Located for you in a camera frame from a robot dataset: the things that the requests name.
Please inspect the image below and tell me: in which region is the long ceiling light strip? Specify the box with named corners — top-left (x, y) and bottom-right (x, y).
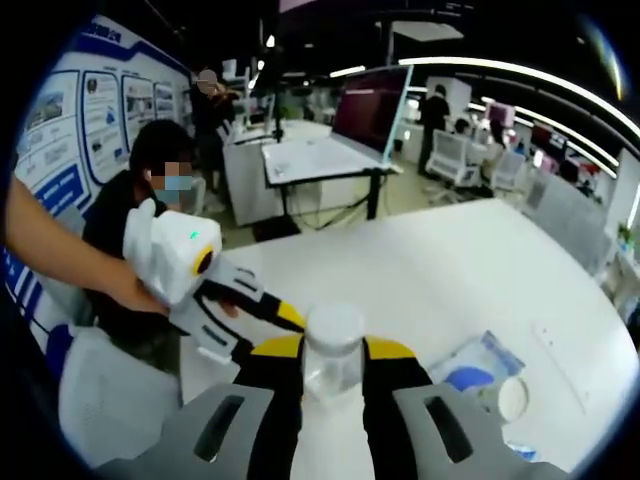
top-left (399, 57), bottom-right (640, 137)

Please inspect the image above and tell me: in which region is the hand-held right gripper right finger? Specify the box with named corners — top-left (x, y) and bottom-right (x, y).
top-left (362, 335), bottom-right (571, 480)

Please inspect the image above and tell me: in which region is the printed white paper cup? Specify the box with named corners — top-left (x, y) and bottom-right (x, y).
top-left (497, 377), bottom-right (531, 422)

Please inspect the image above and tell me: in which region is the blue crinkled snack packet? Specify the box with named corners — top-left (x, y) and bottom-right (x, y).
top-left (504, 439), bottom-right (541, 464)

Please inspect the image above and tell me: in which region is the white mesh office chair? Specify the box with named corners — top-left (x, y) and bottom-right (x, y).
top-left (428, 129), bottom-right (482, 190)
top-left (492, 149), bottom-right (527, 192)

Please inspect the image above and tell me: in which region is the grey desk partition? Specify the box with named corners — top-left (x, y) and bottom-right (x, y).
top-left (524, 174), bottom-right (614, 277)

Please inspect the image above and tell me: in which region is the large dark monitor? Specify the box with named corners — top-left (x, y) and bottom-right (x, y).
top-left (332, 67), bottom-right (414, 162)

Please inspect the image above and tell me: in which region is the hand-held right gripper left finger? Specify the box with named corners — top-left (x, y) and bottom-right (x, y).
top-left (94, 333), bottom-right (306, 480)

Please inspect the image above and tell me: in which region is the blue white wall poster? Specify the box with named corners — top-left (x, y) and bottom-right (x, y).
top-left (14, 14), bottom-right (192, 217)

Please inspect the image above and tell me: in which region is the tilted side desk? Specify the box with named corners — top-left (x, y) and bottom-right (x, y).
top-left (262, 137), bottom-right (402, 222)

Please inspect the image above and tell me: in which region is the white table cable cover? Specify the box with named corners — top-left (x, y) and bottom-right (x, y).
top-left (532, 324), bottom-right (587, 412)

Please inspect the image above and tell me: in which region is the clear plastic bottle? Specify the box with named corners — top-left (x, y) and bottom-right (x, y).
top-left (302, 301), bottom-right (366, 401)

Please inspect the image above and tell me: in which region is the person's left hand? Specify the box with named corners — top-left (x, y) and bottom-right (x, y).
top-left (114, 274), bottom-right (242, 321)

